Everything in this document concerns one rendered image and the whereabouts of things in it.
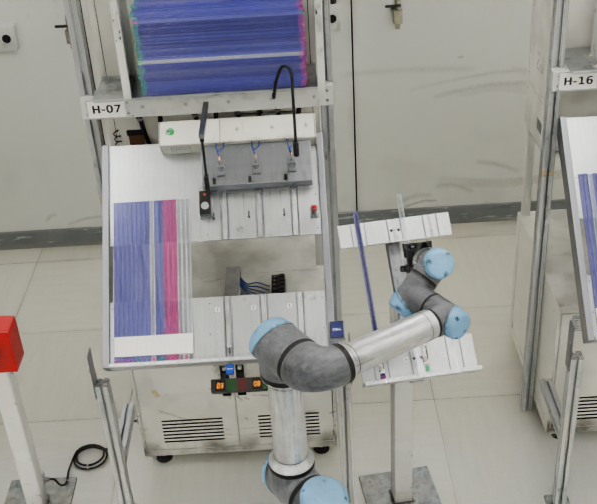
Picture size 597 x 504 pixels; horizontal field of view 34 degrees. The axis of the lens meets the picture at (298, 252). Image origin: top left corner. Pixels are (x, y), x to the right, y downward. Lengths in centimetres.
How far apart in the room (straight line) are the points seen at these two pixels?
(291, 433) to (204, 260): 135
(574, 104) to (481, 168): 160
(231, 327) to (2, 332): 71
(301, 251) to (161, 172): 73
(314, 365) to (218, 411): 136
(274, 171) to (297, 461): 98
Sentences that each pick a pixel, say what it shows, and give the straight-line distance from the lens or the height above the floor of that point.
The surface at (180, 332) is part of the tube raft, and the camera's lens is 299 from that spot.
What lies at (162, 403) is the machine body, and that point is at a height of 31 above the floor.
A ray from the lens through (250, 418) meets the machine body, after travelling 352.
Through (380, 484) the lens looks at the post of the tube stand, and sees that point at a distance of 355.
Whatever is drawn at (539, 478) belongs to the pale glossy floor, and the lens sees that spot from 363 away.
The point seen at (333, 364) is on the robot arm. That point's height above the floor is 117.
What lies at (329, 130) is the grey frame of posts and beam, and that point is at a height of 121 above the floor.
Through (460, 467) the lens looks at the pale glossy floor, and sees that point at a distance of 363.
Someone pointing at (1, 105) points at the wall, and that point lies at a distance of 484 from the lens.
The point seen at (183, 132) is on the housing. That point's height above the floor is 126.
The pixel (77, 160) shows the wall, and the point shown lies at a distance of 488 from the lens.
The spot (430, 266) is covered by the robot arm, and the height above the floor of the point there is 121.
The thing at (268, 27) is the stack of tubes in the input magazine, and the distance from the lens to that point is 294.
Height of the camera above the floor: 252
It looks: 32 degrees down
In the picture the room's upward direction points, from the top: 4 degrees counter-clockwise
